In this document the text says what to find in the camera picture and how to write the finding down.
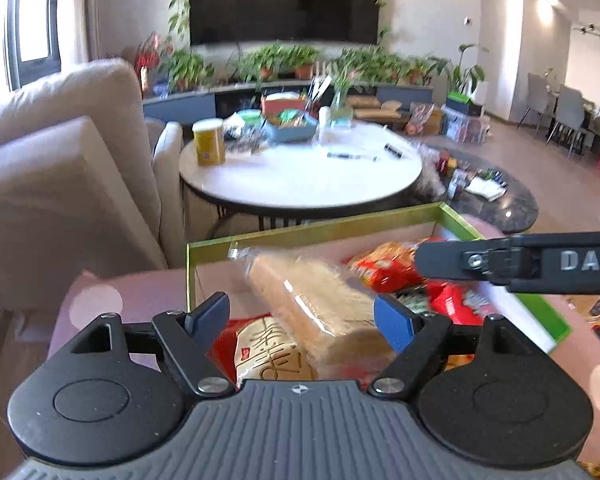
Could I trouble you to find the red star cookie packet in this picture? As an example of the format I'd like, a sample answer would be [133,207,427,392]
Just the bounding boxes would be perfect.
[208,315,317,388]

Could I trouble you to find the clear bread loaf packet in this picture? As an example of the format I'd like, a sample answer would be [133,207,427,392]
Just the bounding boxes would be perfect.
[227,243,396,382]

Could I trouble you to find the pink polka dot blanket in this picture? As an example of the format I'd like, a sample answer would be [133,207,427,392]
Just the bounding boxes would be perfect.
[50,252,600,463]

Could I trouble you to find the red chip packet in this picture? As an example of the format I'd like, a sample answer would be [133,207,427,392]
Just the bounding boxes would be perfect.
[343,237,444,294]

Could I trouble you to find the green cardboard box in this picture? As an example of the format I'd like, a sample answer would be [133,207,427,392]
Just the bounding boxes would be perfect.
[185,203,572,353]

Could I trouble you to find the dark marble coffee table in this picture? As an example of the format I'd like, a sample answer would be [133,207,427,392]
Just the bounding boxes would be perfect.
[415,142,540,234]

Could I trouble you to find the dark glass jar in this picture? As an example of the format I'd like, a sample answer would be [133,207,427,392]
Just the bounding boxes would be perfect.
[446,169,467,200]

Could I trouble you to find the grey dining chair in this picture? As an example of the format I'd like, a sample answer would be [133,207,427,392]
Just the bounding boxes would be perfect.
[546,84,585,156]

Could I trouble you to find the white round table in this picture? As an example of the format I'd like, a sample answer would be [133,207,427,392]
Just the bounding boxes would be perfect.
[178,122,422,220]

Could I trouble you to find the black marker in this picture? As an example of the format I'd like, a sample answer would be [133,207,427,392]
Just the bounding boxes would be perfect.
[384,144,403,159]

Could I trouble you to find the beige sofa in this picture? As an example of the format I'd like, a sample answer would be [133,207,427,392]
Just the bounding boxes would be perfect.
[0,60,185,312]

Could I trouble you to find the black pen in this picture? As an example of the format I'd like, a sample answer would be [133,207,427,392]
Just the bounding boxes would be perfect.
[327,153,378,162]

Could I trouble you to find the yellow canister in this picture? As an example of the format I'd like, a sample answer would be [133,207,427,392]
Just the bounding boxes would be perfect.
[192,118,225,166]

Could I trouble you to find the blue snack tray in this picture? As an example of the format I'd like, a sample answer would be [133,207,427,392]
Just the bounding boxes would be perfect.
[262,110,318,144]

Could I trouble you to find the dark tv console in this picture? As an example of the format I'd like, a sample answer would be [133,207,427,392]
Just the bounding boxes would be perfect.
[143,79,434,126]

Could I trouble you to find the glass vase with stems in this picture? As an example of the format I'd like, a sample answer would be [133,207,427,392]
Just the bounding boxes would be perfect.
[328,60,358,129]

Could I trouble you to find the red flower decoration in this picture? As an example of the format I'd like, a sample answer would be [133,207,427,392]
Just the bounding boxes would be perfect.
[133,32,173,98]

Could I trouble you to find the wall television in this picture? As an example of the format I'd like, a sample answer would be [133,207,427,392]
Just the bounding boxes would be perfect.
[189,0,379,46]

